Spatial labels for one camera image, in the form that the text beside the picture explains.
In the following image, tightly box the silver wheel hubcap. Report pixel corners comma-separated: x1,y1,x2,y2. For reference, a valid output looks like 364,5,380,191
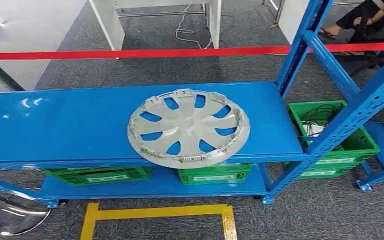
127,88,252,170

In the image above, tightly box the black stanchion post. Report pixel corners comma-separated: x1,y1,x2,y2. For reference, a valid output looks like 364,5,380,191
0,49,26,92

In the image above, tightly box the blue metal shelf rack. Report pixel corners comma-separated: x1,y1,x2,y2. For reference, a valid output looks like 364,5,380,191
0,0,384,209
356,121,384,193

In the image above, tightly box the white desk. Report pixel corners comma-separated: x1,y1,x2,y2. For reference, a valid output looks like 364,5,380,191
88,0,222,52

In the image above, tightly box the seated person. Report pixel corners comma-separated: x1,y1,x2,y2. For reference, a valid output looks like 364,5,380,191
317,0,384,45

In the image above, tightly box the white board panel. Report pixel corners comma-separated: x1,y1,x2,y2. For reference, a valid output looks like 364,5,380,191
275,0,316,46

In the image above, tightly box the black cables bundle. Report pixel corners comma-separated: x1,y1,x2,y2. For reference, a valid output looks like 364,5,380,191
299,103,343,139

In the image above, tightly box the green crate holding cables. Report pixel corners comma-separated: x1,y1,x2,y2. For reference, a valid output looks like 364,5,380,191
287,99,381,167

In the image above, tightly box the white floor cable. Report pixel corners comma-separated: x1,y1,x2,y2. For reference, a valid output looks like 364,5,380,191
175,3,215,50

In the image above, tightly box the green crate under cable crate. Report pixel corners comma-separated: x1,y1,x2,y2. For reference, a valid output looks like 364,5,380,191
282,160,362,181

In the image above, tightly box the chrome stanchion base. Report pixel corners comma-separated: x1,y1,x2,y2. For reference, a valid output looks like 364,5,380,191
0,186,52,237

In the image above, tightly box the red barrier belt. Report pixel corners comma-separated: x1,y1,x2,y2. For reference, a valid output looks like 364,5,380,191
0,41,384,62

